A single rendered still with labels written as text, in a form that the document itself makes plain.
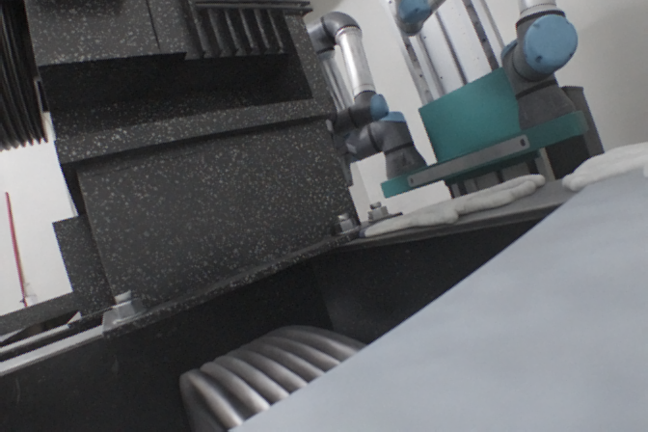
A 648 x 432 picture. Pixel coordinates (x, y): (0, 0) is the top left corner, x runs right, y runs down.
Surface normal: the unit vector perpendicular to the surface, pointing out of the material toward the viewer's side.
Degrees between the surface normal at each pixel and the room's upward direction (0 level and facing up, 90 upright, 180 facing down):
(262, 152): 90
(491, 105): 90
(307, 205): 90
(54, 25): 90
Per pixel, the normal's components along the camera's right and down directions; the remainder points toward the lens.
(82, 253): 0.51, -0.20
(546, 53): -0.24, 0.17
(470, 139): -0.72, 0.23
